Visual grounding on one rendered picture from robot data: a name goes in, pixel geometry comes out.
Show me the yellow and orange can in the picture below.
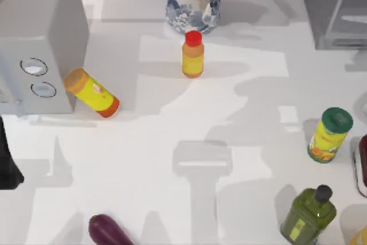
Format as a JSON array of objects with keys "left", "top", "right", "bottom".
[{"left": 63, "top": 68, "right": 120, "bottom": 119}]

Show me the purple eggplant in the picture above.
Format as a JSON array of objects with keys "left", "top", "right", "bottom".
[{"left": 88, "top": 213, "right": 136, "bottom": 245}]

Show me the large microwave knob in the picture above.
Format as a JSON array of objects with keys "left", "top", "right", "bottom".
[{"left": 19, "top": 57, "right": 48, "bottom": 77}]

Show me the green bottle with black cap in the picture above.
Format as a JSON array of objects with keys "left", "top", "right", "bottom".
[{"left": 280, "top": 184, "right": 337, "bottom": 244}]

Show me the small microwave knob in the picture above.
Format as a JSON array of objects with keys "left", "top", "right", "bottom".
[{"left": 30, "top": 81, "right": 57, "bottom": 98}]

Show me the yellow can with green lid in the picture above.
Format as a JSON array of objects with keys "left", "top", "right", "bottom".
[{"left": 307, "top": 107, "right": 354, "bottom": 164}]

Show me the yellow object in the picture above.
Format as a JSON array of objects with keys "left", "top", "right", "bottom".
[{"left": 348, "top": 225, "right": 367, "bottom": 245}]

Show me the pale microwave oven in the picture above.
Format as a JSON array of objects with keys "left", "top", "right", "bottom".
[{"left": 0, "top": 0, "right": 89, "bottom": 117}]

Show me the orange bottle with red cap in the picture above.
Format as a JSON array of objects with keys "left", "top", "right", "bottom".
[{"left": 181, "top": 30, "right": 205, "bottom": 79}]

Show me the blue and white vase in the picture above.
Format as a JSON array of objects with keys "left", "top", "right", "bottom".
[{"left": 165, "top": 0, "right": 221, "bottom": 35}]

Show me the dark red object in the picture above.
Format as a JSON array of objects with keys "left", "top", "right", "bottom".
[{"left": 353, "top": 134, "right": 367, "bottom": 197}]

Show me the grey cabinet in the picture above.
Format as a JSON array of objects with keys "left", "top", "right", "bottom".
[{"left": 297, "top": 0, "right": 367, "bottom": 50}]

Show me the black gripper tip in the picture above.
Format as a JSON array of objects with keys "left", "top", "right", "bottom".
[{"left": 0, "top": 115, "right": 25, "bottom": 190}]

